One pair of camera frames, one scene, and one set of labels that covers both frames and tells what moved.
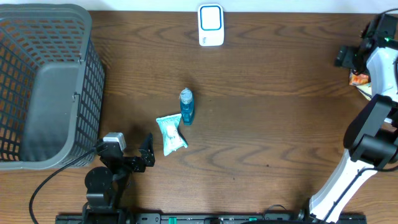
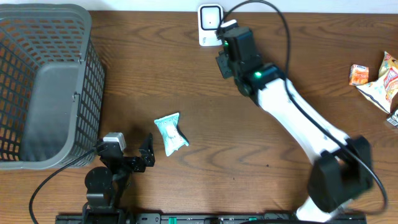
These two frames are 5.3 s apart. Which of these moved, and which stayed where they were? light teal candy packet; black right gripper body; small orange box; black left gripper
Moved: black right gripper body
Stayed: small orange box; light teal candy packet; black left gripper
